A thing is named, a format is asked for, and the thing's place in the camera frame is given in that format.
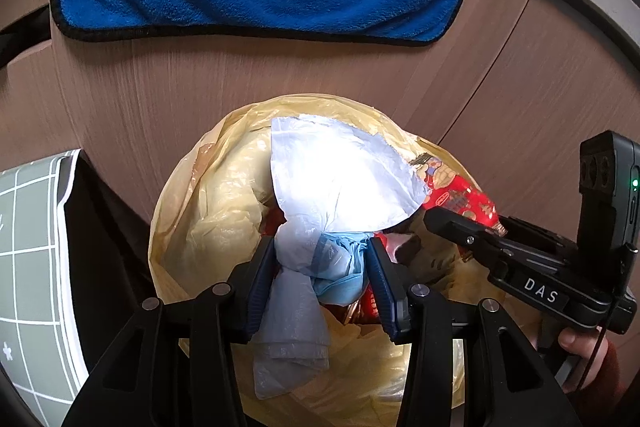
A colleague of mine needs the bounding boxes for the red snack wrapper cartoon figure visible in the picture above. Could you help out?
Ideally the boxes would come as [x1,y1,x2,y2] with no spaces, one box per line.
[407,152,506,238]

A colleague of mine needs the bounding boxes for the white plastic bag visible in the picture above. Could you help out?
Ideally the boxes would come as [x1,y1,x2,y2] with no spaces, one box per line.
[252,114,430,400]

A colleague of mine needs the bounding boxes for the person's right forearm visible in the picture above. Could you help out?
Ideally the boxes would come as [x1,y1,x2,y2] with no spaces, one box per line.
[582,332,638,408]

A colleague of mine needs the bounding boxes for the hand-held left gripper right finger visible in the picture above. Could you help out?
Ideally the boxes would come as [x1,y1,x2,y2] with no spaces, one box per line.
[364,237,583,427]

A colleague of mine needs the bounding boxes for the yellow trash bag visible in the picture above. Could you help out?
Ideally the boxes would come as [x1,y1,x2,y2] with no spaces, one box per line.
[148,94,546,427]

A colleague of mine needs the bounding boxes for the person's right hand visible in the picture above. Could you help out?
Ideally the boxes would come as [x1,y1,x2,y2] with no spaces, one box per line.
[557,329,608,390]

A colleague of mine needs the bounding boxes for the blue face mask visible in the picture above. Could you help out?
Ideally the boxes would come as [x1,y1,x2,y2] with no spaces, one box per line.
[312,229,371,308]

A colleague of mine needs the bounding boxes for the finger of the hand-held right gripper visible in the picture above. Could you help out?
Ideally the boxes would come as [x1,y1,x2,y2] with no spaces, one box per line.
[422,206,506,278]

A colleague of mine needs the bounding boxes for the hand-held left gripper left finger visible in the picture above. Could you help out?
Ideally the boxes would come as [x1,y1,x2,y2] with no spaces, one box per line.
[60,234,278,427]

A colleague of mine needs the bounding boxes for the grey grid mat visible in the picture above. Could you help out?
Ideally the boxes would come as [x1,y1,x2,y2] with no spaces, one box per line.
[0,148,91,413]

